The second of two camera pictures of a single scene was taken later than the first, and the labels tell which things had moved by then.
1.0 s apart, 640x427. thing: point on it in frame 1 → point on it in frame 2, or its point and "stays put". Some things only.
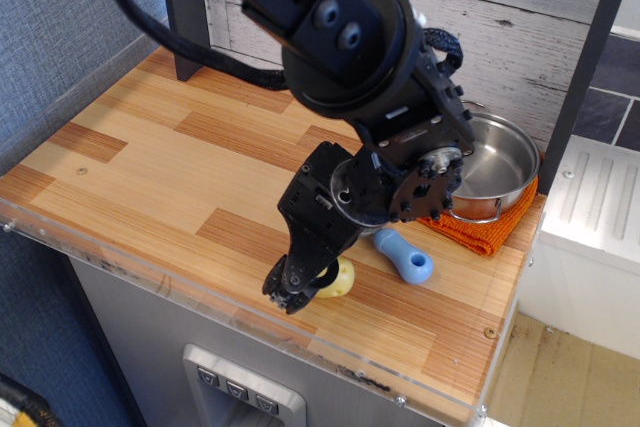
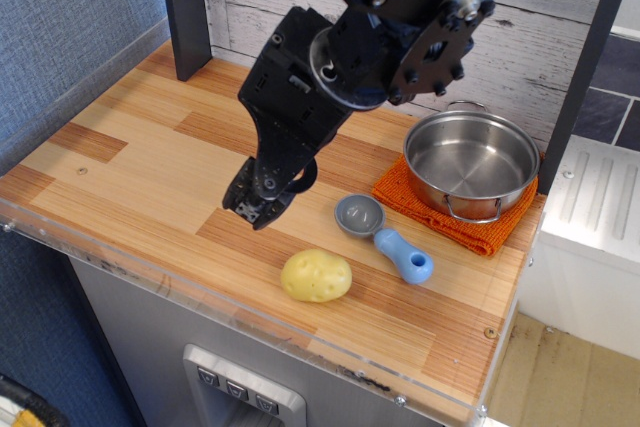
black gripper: [320, 234] → [294, 117]
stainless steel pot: [502, 165] stays put
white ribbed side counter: [582, 275] stays put
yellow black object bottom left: [21, 406] stays put
